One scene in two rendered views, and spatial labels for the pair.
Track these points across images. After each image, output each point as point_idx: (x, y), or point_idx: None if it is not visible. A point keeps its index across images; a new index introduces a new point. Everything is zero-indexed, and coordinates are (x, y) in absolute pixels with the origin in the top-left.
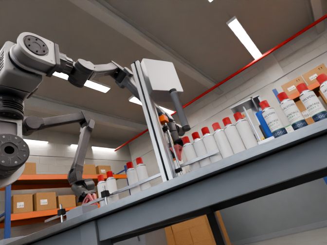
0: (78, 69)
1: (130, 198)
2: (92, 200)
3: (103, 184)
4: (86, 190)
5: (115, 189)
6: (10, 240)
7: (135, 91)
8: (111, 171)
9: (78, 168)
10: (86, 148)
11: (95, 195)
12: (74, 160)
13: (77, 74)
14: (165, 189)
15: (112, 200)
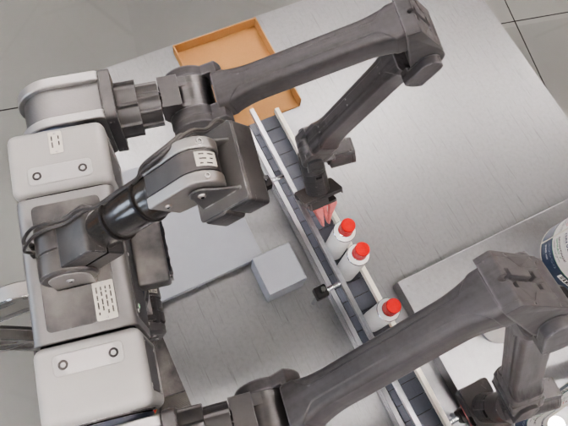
0: None
1: None
2: (320, 219)
3: (343, 243)
4: (322, 189)
5: (356, 271)
6: (161, 302)
7: (510, 351)
8: (365, 256)
9: (320, 155)
10: (370, 111)
11: (334, 205)
12: (320, 126)
13: None
14: None
15: (341, 274)
